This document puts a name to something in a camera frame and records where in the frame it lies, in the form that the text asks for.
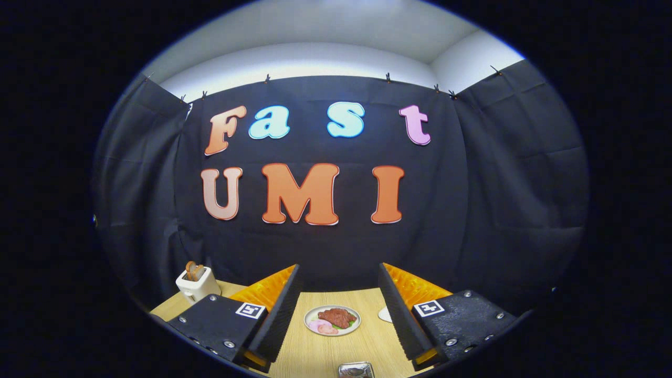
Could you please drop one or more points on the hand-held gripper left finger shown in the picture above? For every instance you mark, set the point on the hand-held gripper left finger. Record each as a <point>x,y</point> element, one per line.
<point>283,315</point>

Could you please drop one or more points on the brown meat steak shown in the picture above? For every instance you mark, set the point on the brown meat steak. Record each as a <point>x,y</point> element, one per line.
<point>337,317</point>

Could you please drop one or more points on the perforated metal drainer basket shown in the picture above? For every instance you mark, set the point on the perforated metal drainer basket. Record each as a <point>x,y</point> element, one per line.
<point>356,370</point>

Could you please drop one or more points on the toasted bread slice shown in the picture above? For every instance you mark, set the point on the toasted bread slice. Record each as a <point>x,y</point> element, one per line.
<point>199,272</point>
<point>190,269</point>

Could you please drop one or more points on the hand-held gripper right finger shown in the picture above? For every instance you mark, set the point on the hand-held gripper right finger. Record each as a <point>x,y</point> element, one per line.
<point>396,315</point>

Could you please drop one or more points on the black backdrop cloth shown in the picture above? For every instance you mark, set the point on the black backdrop cloth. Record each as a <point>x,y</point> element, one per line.
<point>325,252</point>

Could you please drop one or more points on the white square coaster dish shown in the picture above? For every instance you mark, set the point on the white square coaster dish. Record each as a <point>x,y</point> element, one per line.
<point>385,315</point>

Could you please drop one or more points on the white round dinner plate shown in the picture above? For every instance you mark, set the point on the white round dinner plate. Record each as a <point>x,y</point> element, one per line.
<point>311,315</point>

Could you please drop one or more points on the white toaster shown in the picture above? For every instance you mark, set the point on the white toaster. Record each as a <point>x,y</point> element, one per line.
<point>202,289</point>

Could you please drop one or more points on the green lettuce leaf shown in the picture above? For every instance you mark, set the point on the green lettuce leaf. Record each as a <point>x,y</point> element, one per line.
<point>348,326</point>

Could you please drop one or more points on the pink ham slices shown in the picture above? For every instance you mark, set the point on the pink ham slices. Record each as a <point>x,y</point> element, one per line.
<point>323,327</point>

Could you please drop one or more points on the row of black cloth clips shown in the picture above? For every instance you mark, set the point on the row of black cloth clips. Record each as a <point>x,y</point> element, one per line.
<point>267,79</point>

